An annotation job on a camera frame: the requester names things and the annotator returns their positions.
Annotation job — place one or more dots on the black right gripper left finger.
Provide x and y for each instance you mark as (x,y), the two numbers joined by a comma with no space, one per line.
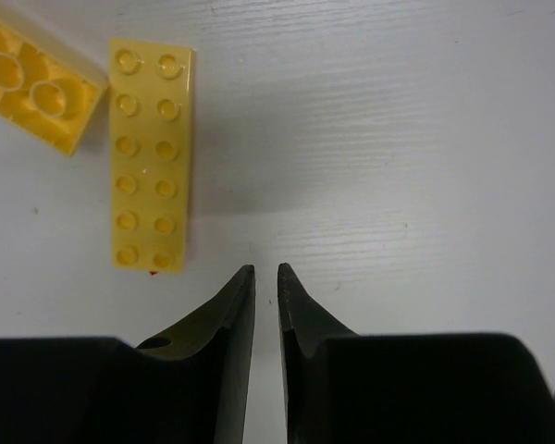
(185,384)

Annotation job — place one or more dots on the yellow lego brick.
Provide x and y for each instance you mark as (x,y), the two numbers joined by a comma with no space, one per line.
(47,88)

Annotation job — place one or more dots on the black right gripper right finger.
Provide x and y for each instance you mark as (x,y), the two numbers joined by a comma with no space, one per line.
(343,387)

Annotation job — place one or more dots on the yellow long lego plate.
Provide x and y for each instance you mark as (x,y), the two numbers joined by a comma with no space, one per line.
(150,126)

